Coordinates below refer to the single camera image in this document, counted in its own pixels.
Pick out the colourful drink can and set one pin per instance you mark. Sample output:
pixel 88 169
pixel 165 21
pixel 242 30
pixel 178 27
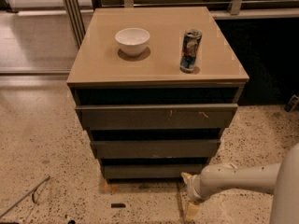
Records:
pixel 190 46

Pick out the small grey box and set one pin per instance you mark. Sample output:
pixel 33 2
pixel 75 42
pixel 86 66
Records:
pixel 292 104

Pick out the grey metal rod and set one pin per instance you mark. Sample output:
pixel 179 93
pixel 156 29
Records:
pixel 25 195

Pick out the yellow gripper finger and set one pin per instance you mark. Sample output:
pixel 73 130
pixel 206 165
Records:
pixel 191 211
pixel 186 177

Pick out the white ceramic bowl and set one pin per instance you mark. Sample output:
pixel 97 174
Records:
pixel 132 41

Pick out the grey drawer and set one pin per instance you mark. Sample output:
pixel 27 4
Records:
pixel 149 171
pixel 155 149
pixel 155 117

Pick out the small black floor object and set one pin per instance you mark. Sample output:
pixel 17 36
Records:
pixel 118 205

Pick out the tan drawer cabinet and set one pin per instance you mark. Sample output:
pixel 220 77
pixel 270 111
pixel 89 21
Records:
pixel 103 75

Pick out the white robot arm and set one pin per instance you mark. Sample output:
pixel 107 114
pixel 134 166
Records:
pixel 280 179

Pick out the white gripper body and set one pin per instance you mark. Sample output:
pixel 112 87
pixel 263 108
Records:
pixel 192 188

